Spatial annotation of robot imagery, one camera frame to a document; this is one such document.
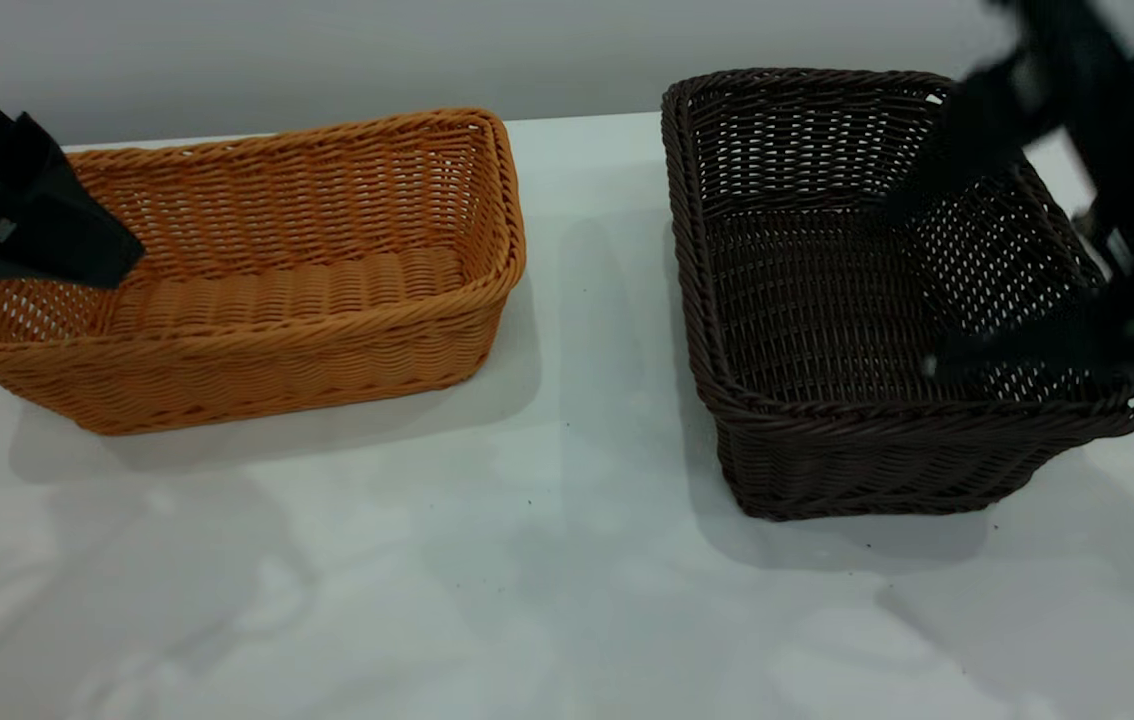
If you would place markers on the dark brown wicker basket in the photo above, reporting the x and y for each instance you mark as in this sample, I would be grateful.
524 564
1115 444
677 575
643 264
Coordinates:
807 320

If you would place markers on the light brown wicker basket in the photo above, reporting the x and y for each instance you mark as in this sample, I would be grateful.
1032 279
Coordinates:
327 300

